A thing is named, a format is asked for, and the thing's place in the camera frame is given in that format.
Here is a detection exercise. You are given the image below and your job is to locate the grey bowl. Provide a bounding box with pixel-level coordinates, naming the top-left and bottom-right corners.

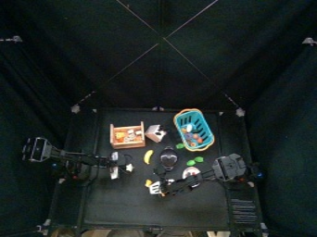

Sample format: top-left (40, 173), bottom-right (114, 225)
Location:
top-left (181, 166), bottom-right (202, 181)

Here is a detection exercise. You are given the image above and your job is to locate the yellow toy banana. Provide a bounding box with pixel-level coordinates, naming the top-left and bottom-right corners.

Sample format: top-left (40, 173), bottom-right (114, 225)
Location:
top-left (142, 149), bottom-right (155, 166)

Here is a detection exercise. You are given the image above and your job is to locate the orange toy food in crate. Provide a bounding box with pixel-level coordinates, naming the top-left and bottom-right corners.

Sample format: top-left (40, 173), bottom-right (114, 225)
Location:
top-left (114, 131), bottom-right (127, 143)

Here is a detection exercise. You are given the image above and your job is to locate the wooden toy crate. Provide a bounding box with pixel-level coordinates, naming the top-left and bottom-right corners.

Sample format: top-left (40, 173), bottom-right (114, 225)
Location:
top-left (108, 120), bottom-right (147, 150)

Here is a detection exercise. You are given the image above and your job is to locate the white toy food in crate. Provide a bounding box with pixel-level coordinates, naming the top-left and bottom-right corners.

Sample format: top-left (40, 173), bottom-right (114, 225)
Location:
top-left (126, 129), bottom-right (143, 143)

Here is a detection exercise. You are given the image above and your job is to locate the grey toy cooking pot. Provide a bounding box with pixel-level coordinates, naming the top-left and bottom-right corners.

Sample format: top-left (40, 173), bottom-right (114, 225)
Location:
top-left (158, 145), bottom-right (179, 171)

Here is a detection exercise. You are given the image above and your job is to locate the white toy milk carton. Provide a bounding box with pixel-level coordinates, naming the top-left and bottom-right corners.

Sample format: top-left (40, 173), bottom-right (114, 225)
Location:
top-left (143, 123), bottom-right (169, 143)

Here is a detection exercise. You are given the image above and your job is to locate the blue oval basket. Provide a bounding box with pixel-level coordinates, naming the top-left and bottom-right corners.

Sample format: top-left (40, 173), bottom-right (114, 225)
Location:
top-left (173, 107), bottom-right (217, 153)

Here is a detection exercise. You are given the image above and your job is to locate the thin diagonal frame cord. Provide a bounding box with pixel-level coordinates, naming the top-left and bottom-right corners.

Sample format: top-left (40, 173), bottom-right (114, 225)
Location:
top-left (74, 0), bottom-right (221, 107)
top-left (115, 0), bottom-right (242, 109)

